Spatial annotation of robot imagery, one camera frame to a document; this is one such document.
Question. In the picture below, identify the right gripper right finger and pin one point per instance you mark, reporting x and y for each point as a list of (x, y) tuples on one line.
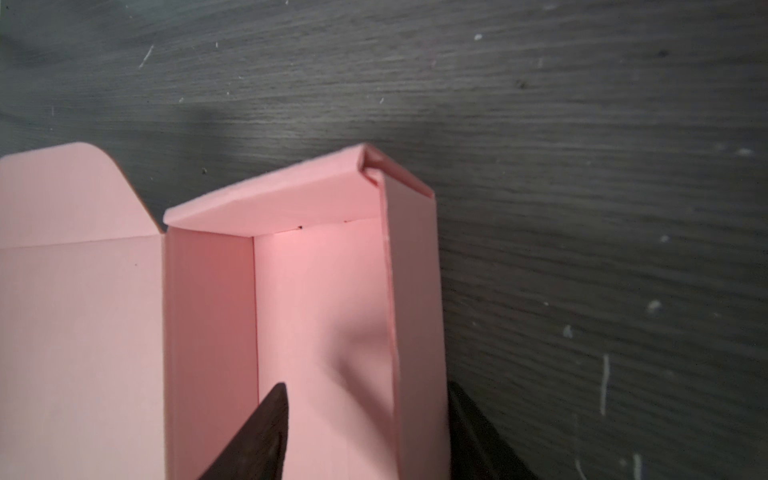
[(478, 451)]

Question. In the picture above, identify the pink paper box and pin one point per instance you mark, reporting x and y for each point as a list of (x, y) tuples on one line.
[(136, 349)]

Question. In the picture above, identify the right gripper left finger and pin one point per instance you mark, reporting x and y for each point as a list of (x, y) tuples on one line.
[(258, 449)]

